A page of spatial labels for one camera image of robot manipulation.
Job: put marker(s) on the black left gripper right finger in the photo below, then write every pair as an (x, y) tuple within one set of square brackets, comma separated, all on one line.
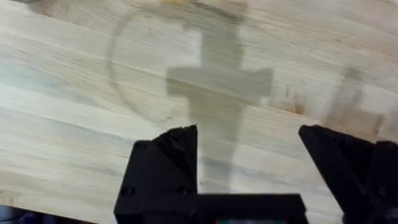
[(351, 168)]

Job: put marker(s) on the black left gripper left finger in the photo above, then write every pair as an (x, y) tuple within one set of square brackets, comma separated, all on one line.
[(164, 168)]

